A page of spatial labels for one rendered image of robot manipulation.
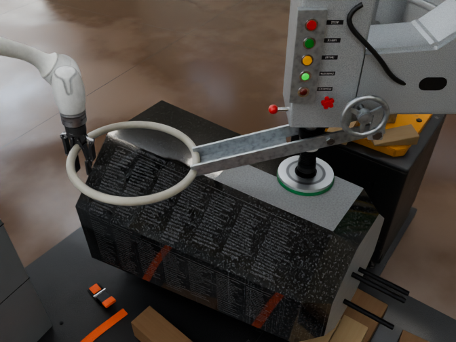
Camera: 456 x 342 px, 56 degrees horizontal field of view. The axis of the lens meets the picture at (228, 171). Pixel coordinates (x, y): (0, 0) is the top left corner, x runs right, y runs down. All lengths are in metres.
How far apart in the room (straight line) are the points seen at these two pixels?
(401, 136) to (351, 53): 0.88
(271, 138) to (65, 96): 0.74
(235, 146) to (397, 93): 0.60
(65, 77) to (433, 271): 2.12
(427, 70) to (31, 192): 2.56
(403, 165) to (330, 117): 0.74
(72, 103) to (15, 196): 1.71
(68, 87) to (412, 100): 1.12
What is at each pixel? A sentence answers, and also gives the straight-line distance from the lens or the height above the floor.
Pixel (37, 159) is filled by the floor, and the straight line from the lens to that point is 3.50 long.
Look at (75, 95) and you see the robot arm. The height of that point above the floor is 1.23.
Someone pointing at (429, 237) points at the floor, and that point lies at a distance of 2.88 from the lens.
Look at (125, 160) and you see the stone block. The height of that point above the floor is 0.82.
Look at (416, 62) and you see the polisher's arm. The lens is 1.42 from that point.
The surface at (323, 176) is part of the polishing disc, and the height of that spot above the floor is 0.90.
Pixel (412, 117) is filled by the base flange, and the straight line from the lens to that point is 2.38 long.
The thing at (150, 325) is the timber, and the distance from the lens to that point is 2.16.
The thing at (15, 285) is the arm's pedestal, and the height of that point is 0.42.
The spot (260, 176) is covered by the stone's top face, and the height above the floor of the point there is 0.87.
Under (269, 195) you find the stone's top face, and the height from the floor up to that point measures 0.87.
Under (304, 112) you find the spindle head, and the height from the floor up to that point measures 1.23.
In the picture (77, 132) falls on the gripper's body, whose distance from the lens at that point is 1.67.
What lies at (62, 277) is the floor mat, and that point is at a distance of 2.59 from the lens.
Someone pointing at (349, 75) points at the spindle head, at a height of 1.36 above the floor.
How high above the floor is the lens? 1.96
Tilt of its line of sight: 40 degrees down
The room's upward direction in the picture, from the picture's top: straight up
